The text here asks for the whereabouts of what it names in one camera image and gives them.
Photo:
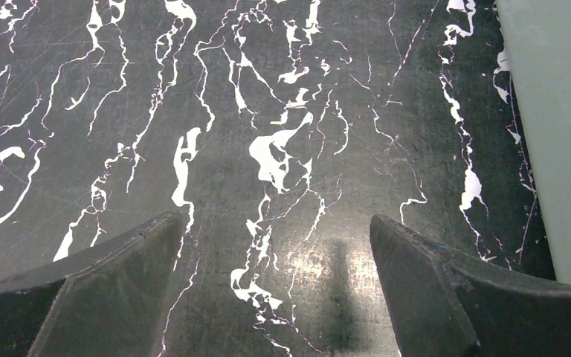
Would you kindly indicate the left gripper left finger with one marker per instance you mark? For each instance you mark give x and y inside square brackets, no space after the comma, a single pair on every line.
[106,300]

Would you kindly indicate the green plastic tool box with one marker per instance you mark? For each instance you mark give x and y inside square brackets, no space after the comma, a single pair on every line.
[538,42]

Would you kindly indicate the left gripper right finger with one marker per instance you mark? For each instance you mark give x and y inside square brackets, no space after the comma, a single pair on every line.
[444,302]

